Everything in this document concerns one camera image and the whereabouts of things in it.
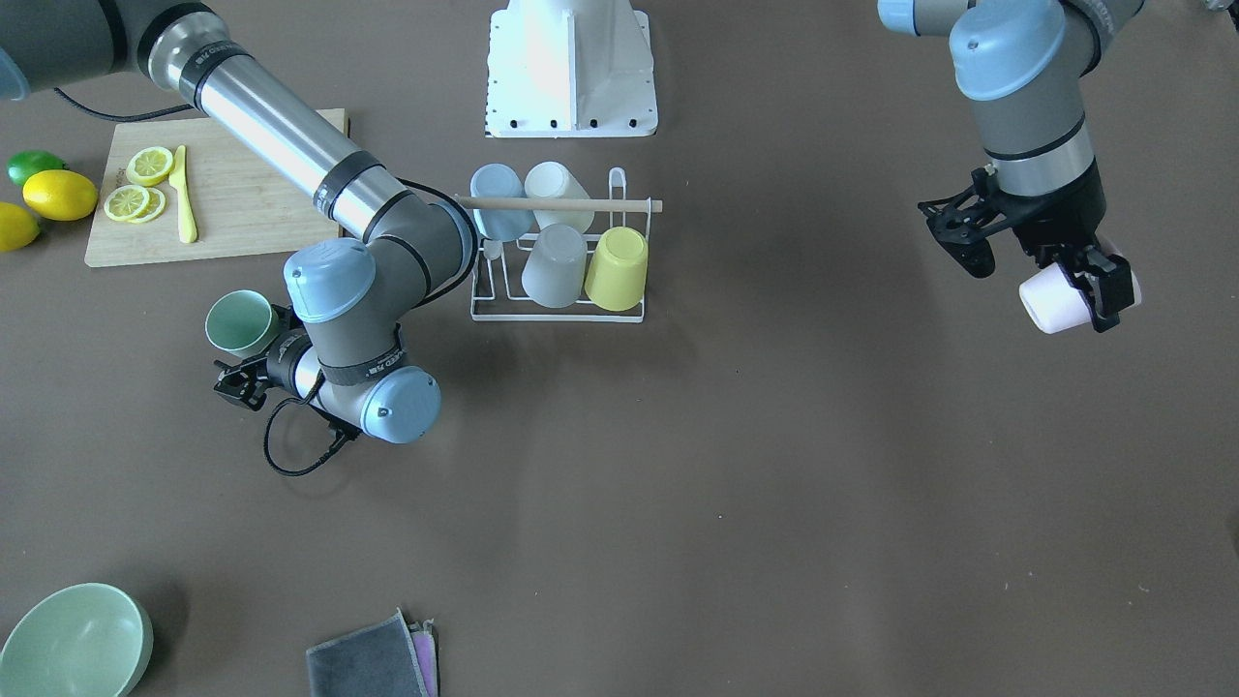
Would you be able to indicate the pink cup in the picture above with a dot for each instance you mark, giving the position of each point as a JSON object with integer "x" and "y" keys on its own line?
{"x": 1044, "y": 299}

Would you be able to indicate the green lime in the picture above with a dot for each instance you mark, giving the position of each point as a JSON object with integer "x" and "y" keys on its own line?
{"x": 21, "y": 166}

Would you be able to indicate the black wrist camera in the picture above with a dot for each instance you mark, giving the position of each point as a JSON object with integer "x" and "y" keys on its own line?
{"x": 961, "y": 224}

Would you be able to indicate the yellow lemon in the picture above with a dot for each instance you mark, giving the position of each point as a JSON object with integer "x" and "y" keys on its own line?
{"x": 18, "y": 227}
{"x": 60, "y": 195}

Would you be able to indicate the wooden cutting board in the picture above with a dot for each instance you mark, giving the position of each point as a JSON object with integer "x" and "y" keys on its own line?
{"x": 242, "y": 206}

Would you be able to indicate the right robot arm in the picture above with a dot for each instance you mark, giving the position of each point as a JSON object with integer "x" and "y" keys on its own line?
{"x": 349, "y": 293}

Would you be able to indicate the lemon slice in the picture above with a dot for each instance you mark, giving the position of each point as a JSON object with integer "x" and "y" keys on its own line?
{"x": 150, "y": 166}
{"x": 135, "y": 204}

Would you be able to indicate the green cup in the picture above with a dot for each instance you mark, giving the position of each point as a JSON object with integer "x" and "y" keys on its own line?
{"x": 242, "y": 323}

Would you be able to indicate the white wire cup rack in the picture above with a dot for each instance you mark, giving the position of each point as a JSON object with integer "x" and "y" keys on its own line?
{"x": 503, "y": 214}

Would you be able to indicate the yellow plastic knife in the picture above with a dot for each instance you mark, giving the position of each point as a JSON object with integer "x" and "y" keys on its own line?
{"x": 179, "y": 180}

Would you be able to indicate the white cup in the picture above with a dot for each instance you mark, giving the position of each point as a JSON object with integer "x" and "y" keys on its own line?
{"x": 553, "y": 181}

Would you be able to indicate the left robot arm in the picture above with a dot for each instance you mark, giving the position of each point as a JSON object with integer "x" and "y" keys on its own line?
{"x": 1020, "y": 63}

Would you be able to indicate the green bowl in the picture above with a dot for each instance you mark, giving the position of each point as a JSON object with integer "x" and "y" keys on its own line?
{"x": 91, "y": 639}

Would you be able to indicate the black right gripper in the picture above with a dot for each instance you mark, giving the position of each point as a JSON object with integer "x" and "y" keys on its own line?
{"x": 282, "y": 365}

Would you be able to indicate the yellow cup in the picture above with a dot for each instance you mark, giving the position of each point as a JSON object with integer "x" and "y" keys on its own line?
{"x": 617, "y": 275}

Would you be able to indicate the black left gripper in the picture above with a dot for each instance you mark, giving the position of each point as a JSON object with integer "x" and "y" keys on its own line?
{"x": 1072, "y": 221}

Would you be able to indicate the grey cup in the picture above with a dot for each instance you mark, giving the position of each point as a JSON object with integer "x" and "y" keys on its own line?
{"x": 555, "y": 270}

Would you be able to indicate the grey cloth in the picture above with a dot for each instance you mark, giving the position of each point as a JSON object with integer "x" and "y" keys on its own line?
{"x": 391, "y": 658}

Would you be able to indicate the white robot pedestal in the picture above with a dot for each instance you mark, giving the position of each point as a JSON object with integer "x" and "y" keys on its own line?
{"x": 570, "y": 69}

